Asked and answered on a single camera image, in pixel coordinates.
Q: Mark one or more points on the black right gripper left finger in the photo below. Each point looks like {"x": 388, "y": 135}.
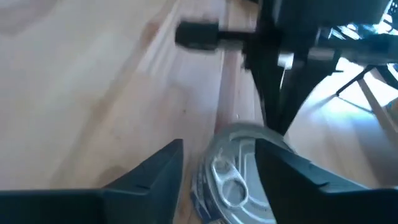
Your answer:
{"x": 140, "y": 202}

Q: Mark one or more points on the black block on rod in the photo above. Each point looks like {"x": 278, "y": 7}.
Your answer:
{"x": 196, "y": 35}

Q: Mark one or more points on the silver-lid blue label can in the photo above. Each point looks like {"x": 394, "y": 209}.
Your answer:
{"x": 230, "y": 186}

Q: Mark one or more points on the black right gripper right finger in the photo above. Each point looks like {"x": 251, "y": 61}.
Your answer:
{"x": 311, "y": 202}

